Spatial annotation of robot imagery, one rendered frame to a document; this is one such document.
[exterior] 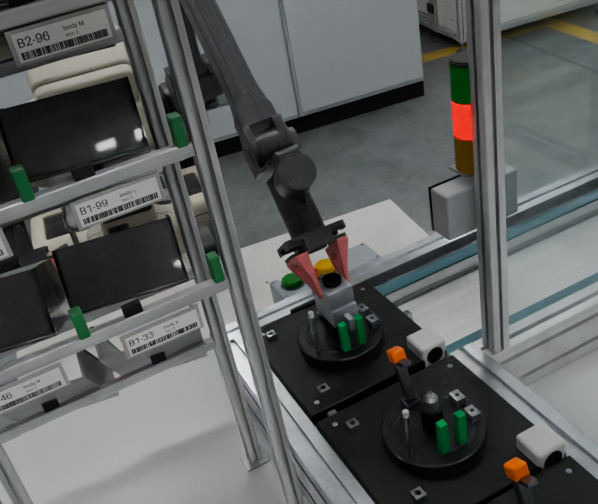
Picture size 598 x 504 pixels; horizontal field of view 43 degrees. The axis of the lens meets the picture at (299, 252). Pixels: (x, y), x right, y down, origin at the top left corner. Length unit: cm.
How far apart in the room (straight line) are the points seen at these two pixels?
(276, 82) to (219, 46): 305
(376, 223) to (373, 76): 280
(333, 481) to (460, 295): 49
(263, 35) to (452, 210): 322
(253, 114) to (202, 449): 55
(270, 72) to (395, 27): 77
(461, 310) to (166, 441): 55
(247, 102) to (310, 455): 54
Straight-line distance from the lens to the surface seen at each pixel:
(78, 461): 135
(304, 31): 427
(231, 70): 123
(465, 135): 103
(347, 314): 117
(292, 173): 110
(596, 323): 134
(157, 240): 84
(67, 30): 69
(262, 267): 166
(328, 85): 440
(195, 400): 137
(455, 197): 105
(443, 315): 135
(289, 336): 127
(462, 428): 101
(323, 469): 107
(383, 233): 171
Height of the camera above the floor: 175
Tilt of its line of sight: 32 degrees down
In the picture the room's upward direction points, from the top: 11 degrees counter-clockwise
